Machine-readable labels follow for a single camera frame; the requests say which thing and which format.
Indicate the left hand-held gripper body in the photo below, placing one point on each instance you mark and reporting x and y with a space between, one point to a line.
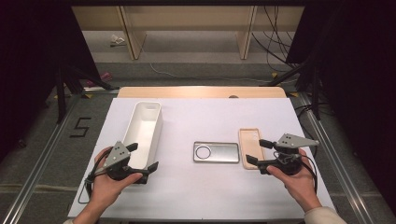
116 155

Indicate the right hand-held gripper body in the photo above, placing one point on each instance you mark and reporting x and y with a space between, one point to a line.
291 141

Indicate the beige phone case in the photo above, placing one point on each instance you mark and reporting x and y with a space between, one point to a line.
249 141

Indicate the white plastic storage box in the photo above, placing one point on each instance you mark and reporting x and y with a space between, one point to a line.
143 130

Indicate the person's left hand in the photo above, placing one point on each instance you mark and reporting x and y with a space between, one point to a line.
106 189

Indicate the person's right hand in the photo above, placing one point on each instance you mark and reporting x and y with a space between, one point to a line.
300 186

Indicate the yellow tape piece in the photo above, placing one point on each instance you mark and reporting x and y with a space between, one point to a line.
274 75
88 95
293 94

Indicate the black tripod stand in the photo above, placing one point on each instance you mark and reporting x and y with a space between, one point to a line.
60 99
316 99

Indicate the white table sheet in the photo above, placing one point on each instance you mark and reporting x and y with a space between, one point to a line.
202 193

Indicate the pink object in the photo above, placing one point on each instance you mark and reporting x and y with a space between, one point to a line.
106 76

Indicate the wooden table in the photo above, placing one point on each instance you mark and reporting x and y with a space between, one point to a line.
193 92

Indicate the dark curtain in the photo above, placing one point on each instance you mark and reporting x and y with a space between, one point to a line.
358 77
31 62

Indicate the crumpled white object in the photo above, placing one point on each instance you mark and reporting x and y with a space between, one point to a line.
116 39

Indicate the light wooden shelf unit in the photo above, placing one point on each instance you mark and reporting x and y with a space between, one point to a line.
186 17

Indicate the aluminium frame rail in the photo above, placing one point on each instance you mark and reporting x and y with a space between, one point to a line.
31 180
344 179

